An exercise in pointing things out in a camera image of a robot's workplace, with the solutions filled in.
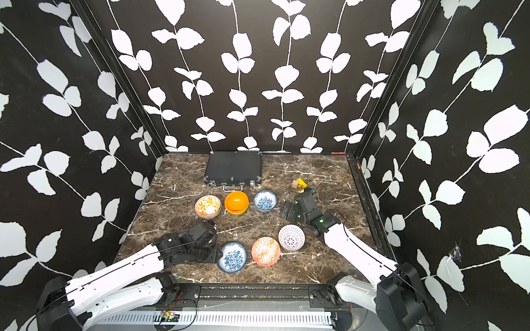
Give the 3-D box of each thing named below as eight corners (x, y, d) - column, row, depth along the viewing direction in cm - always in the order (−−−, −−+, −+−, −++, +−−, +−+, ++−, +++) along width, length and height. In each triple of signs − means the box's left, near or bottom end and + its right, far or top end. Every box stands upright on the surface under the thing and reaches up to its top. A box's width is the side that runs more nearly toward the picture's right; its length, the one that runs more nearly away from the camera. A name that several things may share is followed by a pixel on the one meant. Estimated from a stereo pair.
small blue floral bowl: (253, 212, 99) (253, 207, 95) (254, 195, 105) (254, 189, 101) (277, 212, 99) (277, 207, 95) (277, 195, 105) (277, 190, 101)
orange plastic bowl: (224, 214, 96) (223, 208, 92) (227, 196, 103) (226, 190, 99) (247, 214, 96) (246, 209, 93) (249, 196, 103) (248, 190, 99)
